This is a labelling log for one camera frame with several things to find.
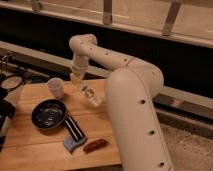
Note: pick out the striped blue sponge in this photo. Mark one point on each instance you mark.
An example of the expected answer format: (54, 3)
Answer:
(77, 137)

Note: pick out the white plastic bottle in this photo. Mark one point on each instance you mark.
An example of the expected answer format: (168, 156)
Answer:
(91, 96)

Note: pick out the brown sausage toy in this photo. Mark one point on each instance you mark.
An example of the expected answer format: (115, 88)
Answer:
(95, 145)

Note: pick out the wooden cutting board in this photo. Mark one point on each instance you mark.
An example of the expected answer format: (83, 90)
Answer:
(27, 149)

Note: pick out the white paper cup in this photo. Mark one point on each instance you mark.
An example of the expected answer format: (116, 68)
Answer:
(55, 86)

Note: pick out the round black-rimmed object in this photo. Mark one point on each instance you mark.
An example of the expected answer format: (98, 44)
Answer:
(12, 82)

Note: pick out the dark blue bowl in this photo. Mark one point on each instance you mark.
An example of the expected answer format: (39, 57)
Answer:
(48, 114)

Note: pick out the black device at left edge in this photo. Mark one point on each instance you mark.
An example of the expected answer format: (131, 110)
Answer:
(7, 111)

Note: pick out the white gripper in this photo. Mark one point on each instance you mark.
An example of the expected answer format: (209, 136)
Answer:
(77, 74)

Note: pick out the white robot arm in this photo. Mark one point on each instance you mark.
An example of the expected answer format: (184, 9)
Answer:
(129, 91)

